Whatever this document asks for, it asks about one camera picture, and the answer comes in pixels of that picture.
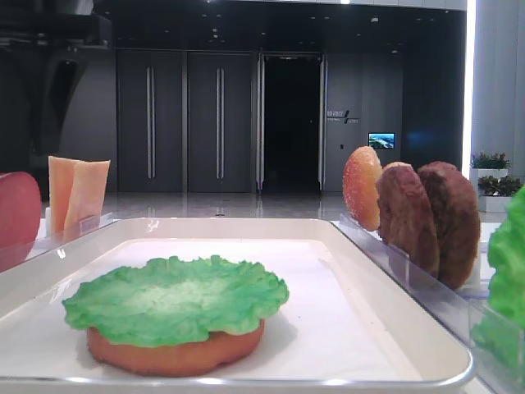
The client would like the red tomato slice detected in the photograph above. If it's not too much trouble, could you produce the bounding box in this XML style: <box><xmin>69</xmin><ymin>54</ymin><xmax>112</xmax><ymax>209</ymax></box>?
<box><xmin>1</xmin><ymin>172</ymin><xmax>42</xmax><ymax>248</ymax></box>

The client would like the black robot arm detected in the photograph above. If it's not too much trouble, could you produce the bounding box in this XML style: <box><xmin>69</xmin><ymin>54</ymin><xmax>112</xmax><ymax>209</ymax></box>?
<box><xmin>1</xmin><ymin>1</ymin><xmax>112</xmax><ymax>154</ymax></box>

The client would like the green lettuce leaf on bun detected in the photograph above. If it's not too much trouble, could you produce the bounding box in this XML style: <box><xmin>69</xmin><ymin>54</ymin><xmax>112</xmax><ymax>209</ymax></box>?
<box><xmin>62</xmin><ymin>255</ymin><xmax>290</xmax><ymax>348</ymax></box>

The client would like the front brown meat patty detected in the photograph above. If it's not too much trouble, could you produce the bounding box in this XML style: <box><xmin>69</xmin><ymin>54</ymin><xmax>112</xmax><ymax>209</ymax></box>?
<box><xmin>376</xmin><ymin>165</ymin><xmax>440</xmax><ymax>277</ymax></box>

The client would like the brown meat patty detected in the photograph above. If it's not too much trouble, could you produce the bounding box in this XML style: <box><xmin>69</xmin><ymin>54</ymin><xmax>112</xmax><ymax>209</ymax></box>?
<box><xmin>418</xmin><ymin>161</ymin><xmax>481</xmax><ymax>290</ymax></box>
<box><xmin>376</xmin><ymin>165</ymin><xmax>440</xmax><ymax>277</ymax></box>

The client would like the right orange cheese slice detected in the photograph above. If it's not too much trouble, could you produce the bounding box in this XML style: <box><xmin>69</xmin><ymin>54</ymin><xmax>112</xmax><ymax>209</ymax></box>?
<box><xmin>64</xmin><ymin>160</ymin><xmax>111</xmax><ymax>229</ymax></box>

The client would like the orange cheese slice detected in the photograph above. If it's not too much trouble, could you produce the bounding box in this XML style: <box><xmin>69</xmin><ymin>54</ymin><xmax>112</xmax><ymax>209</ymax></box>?
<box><xmin>64</xmin><ymin>160</ymin><xmax>111</xmax><ymax>229</ymax></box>
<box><xmin>48</xmin><ymin>156</ymin><xmax>80</xmax><ymax>234</ymax></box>

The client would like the rear brown meat patty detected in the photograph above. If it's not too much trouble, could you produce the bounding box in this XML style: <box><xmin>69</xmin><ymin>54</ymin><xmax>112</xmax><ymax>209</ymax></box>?
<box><xmin>418</xmin><ymin>161</ymin><xmax>481</xmax><ymax>290</ymax></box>

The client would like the left orange cheese slice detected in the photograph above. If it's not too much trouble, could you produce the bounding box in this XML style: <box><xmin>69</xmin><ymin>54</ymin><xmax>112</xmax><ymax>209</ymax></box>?
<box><xmin>48</xmin><ymin>156</ymin><xmax>80</xmax><ymax>234</ymax></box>

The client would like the green lettuce leaf in rack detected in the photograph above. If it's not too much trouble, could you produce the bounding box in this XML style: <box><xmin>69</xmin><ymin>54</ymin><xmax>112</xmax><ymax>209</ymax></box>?
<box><xmin>473</xmin><ymin>190</ymin><xmax>524</xmax><ymax>377</ymax></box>

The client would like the sesame top bun slice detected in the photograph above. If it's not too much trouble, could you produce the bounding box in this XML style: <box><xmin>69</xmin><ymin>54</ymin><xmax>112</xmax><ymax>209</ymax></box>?
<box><xmin>343</xmin><ymin>146</ymin><xmax>382</xmax><ymax>231</ymax></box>

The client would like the open glass doorway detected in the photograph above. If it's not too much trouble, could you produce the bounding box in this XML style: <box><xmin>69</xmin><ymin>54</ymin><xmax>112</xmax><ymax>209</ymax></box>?
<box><xmin>261</xmin><ymin>55</ymin><xmax>322</xmax><ymax>195</ymax></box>

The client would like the middle double door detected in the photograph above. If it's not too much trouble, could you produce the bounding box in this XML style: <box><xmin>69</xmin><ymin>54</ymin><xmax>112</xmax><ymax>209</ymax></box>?
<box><xmin>188</xmin><ymin>53</ymin><xmax>254</xmax><ymax>193</ymax></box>

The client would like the double door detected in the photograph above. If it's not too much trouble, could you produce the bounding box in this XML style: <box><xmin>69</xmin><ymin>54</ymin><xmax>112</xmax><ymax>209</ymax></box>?
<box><xmin>188</xmin><ymin>53</ymin><xmax>254</xmax><ymax>193</ymax></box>
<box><xmin>117</xmin><ymin>50</ymin><xmax>183</xmax><ymax>192</ymax></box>

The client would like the white rectangular tray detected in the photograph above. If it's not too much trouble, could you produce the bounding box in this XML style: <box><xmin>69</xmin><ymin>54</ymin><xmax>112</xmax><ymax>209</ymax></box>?
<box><xmin>1</xmin><ymin>218</ymin><xmax>476</xmax><ymax>393</ymax></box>

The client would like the orange bottom bun slice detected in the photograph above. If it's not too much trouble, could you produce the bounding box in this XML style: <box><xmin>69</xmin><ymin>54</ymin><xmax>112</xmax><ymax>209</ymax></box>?
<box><xmin>87</xmin><ymin>319</ymin><xmax>265</xmax><ymax>377</ymax></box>

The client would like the left double door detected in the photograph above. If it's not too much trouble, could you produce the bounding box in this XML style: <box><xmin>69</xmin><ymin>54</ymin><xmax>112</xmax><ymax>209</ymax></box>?
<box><xmin>117</xmin><ymin>50</ymin><xmax>183</xmax><ymax>192</ymax></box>

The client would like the white planter with plants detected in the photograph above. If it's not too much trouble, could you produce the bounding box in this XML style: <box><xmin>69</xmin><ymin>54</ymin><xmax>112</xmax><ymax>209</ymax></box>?
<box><xmin>470</xmin><ymin>152</ymin><xmax>523</xmax><ymax>213</ymax></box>

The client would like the left clear acrylic rack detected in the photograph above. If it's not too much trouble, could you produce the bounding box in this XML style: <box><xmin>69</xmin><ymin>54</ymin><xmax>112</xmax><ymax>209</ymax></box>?
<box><xmin>1</xmin><ymin>213</ymin><xmax>115</xmax><ymax>273</ymax></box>

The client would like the clear acrylic rack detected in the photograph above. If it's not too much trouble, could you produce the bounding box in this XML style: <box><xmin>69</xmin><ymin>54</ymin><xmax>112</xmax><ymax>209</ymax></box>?
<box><xmin>1</xmin><ymin>213</ymin><xmax>115</xmax><ymax>273</ymax></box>
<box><xmin>336</xmin><ymin>213</ymin><xmax>524</xmax><ymax>393</ymax></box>

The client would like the right clear acrylic rack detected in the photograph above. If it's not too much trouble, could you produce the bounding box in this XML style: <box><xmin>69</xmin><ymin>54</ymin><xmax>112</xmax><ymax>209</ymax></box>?
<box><xmin>336</xmin><ymin>213</ymin><xmax>524</xmax><ymax>393</ymax></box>

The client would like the small wall display screen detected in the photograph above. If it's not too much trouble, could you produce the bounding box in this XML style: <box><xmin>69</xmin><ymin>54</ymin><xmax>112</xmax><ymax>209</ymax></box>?
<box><xmin>367</xmin><ymin>133</ymin><xmax>395</xmax><ymax>149</ymax></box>

